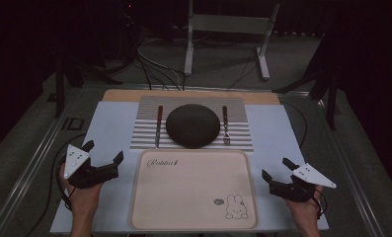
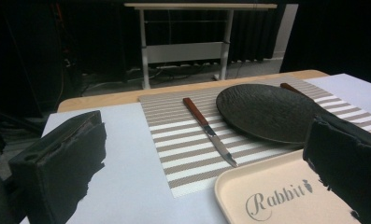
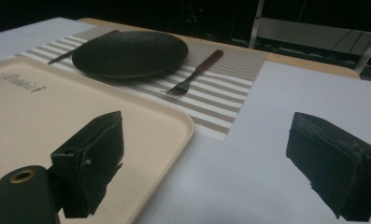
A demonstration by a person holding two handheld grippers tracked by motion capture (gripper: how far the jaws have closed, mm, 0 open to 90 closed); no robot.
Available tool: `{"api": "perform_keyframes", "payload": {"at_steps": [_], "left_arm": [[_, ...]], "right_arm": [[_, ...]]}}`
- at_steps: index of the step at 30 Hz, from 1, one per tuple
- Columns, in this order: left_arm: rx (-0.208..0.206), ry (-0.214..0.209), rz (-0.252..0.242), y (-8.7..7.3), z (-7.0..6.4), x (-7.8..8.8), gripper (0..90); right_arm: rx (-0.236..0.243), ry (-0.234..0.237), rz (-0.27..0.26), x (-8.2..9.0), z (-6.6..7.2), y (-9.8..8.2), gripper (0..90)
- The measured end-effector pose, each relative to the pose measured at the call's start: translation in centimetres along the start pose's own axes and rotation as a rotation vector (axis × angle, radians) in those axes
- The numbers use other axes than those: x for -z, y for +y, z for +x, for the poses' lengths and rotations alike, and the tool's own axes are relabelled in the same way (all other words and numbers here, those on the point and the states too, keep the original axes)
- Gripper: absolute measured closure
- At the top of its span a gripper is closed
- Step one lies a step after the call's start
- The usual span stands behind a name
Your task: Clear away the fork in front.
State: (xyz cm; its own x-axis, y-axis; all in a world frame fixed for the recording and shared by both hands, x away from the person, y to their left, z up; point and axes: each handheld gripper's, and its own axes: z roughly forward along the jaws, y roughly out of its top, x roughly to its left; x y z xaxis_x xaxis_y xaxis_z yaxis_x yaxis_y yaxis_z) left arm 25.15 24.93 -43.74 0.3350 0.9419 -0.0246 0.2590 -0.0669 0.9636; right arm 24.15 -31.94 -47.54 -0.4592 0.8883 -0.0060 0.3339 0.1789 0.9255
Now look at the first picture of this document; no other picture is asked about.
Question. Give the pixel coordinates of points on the white metal stand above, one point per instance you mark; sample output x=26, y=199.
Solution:
x=229, y=24

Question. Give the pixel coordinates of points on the beige tray with rabbit print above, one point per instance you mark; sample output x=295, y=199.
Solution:
x=190, y=191

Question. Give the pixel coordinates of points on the dark round plate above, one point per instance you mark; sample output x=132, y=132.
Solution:
x=193, y=125

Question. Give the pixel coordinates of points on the person's left hand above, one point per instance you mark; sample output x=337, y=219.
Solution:
x=83, y=202

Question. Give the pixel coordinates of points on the black tripod stand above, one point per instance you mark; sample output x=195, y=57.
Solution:
x=331, y=98
x=59, y=89

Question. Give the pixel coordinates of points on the person's right hand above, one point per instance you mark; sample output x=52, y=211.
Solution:
x=305, y=213

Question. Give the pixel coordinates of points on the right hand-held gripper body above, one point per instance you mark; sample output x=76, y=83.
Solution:
x=298, y=191

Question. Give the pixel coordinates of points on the grey striped placemat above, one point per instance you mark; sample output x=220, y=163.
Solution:
x=144, y=133

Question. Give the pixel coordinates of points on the aluminium floor rail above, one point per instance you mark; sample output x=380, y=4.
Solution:
x=348, y=171
x=25, y=177

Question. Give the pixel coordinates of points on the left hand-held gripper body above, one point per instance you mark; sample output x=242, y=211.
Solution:
x=85, y=174

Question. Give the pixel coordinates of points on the white table sheet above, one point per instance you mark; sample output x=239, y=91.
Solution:
x=113, y=131

